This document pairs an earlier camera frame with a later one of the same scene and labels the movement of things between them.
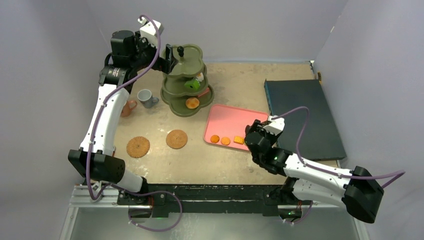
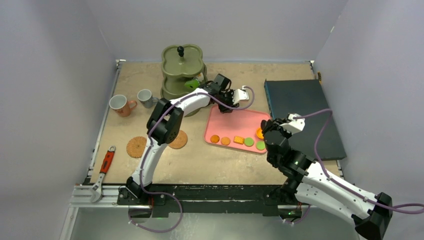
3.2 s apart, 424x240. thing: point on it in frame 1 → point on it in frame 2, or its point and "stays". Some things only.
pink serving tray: [225, 126] stays
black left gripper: [165, 65] → [230, 104]
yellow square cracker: [239, 139] stays
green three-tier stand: [186, 89] stays
